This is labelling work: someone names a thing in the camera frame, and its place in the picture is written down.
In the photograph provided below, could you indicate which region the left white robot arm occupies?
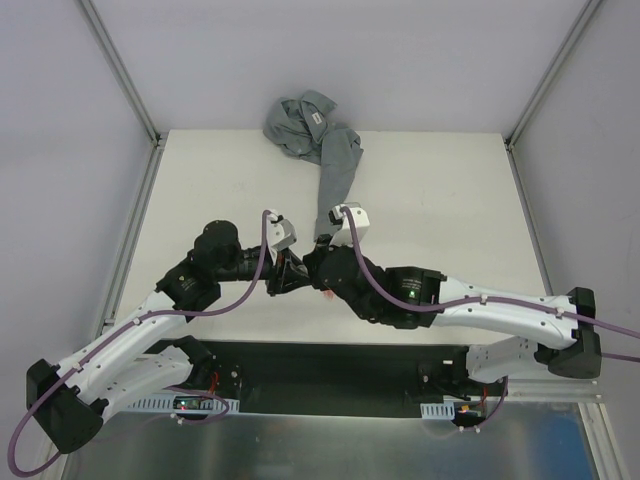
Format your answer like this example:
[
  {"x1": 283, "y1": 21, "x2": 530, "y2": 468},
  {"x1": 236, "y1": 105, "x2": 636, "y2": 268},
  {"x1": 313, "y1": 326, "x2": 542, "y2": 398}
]
[{"x1": 26, "y1": 211, "x2": 300, "y2": 454}]

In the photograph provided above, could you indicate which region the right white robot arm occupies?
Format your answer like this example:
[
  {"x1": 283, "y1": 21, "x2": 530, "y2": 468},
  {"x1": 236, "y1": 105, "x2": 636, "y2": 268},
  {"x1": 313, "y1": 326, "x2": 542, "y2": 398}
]
[{"x1": 303, "y1": 238, "x2": 602, "y2": 395}]

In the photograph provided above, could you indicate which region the grey shirt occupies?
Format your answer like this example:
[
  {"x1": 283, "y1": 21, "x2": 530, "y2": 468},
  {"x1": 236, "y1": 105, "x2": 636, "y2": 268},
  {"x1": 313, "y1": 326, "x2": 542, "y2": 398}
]
[{"x1": 263, "y1": 90, "x2": 364, "y2": 238}]

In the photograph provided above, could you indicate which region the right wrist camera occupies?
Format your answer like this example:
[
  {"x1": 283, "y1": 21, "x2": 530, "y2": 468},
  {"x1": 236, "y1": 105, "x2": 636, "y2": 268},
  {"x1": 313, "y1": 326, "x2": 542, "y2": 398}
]
[{"x1": 329, "y1": 202, "x2": 370, "y2": 247}]

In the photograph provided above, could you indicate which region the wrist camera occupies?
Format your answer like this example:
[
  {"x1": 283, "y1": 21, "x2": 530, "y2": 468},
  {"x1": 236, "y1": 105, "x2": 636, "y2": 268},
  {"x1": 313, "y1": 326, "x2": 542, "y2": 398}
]
[
  {"x1": 266, "y1": 211, "x2": 297, "y2": 258},
  {"x1": 329, "y1": 202, "x2": 370, "y2": 247}
]

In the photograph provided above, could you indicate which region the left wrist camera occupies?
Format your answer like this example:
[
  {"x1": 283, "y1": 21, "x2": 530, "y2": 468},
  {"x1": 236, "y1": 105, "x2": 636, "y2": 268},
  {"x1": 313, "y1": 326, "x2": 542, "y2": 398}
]
[{"x1": 266, "y1": 211, "x2": 297, "y2": 258}]

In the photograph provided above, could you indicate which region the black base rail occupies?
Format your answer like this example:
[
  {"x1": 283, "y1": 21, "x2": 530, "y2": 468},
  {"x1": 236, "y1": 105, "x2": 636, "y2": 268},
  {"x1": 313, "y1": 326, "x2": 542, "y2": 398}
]
[{"x1": 139, "y1": 338, "x2": 511, "y2": 416}]

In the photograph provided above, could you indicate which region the left white cable duct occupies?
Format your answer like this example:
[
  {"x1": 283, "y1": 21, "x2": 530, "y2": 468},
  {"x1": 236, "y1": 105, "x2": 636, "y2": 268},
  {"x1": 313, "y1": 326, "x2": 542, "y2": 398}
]
[{"x1": 125, "y1": 393, "x2": 240, "y2": 415}]

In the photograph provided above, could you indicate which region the white cable duct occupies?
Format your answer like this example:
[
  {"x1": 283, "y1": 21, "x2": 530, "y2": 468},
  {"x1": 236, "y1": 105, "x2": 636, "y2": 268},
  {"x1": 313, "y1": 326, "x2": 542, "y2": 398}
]
[
  {"x1": 419, "y1": 401, "x2": 486, "y2": 421},
  {"x1": 125, "y1": 393, "x2": 240, "y2": 415}
]

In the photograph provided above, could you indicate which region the right white cable duct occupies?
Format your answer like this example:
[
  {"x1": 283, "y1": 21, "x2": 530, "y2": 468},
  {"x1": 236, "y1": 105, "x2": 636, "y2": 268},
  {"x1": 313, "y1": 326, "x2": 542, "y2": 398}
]
[{"x1": 419, "y1": 401, "x2": 486, "y2": 421}]

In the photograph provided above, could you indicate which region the left aluminium frame post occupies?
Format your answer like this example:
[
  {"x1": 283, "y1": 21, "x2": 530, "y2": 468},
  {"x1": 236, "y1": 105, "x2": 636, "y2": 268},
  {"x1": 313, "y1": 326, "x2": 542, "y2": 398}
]
[{"x1": 75, "y1": 0, "x2": 161, "y2": 146}]

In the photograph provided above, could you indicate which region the aluminium frame post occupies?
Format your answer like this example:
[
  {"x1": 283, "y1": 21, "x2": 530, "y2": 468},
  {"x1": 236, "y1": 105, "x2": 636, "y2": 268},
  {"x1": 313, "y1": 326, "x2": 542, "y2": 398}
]
[
  {"x1": 75, "y1": 0, "x2": 161, "y2": 146},
  {"x1": 504, "y1": 0, "x2": 606, "y2": 151}
]

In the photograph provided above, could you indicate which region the right aluminium frame post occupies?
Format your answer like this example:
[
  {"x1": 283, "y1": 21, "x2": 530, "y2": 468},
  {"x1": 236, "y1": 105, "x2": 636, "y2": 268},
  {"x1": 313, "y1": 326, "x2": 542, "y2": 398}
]
[{"x1": 504, "y1": 0, "x2": 606, "y2": 151}]

